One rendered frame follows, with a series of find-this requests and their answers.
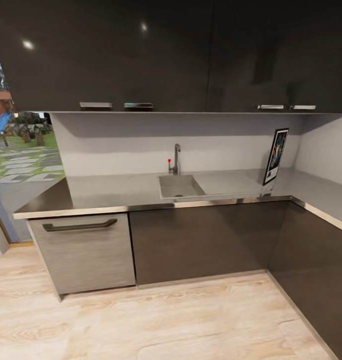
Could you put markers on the drop in sink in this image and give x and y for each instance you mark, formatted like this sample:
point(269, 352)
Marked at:
point(179, 186)

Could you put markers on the dishwasher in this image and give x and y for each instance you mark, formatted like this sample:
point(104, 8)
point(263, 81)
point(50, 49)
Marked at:
point(86, 251)

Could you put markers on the poster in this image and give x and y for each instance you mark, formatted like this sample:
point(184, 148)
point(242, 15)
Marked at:
point(276, 154)

